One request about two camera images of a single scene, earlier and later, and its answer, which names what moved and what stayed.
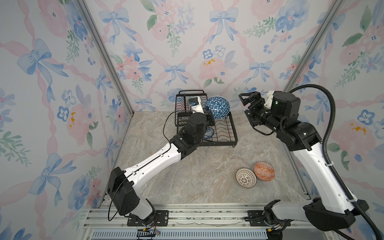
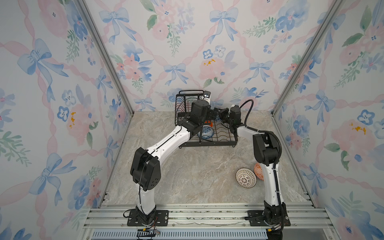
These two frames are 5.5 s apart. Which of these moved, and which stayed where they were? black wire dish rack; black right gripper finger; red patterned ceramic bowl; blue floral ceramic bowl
Moved: black right gripper finger
Stayed: blue floral ceramic bowl; black wire dish rack; red patterned ceramic bowl
